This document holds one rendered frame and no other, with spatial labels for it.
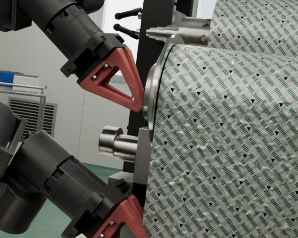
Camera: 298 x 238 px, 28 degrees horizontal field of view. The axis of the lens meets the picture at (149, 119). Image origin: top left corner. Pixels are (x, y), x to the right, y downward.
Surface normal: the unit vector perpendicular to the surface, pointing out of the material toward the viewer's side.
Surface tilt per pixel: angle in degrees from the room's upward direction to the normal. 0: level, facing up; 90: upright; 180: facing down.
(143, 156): 90
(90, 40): 94
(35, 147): 61
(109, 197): 30
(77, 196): 75
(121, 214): 100
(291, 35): 80
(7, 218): 108
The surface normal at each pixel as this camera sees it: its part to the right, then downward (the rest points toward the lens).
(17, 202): -0.19, 0.38
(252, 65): -0.10, -0.70
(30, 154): -0.12, -0.14
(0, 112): 0.69, -0.63
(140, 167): -0.28, 0.06
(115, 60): 0.03, 0.38
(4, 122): 0.83, -0.48
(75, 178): 0.19, -0.48
